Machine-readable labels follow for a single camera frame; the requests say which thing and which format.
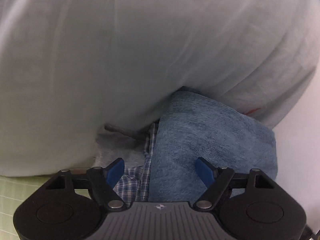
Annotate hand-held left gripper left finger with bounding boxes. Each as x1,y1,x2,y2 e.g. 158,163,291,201
45,158,125,209

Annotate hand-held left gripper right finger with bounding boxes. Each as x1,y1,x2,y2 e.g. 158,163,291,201
194,157,275,209

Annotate blue denim jeans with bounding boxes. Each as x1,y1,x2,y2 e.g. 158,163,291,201
149,90,279,203

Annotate blue white checked garment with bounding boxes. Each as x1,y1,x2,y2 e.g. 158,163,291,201
114,122,160,207

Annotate grey folded garment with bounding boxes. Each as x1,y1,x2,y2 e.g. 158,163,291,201
94,123,150,170

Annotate green grid mat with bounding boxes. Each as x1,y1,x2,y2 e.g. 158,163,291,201
0,174,97,240

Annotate white carrot printed sheet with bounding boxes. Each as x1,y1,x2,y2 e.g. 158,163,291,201
0,0,320,178

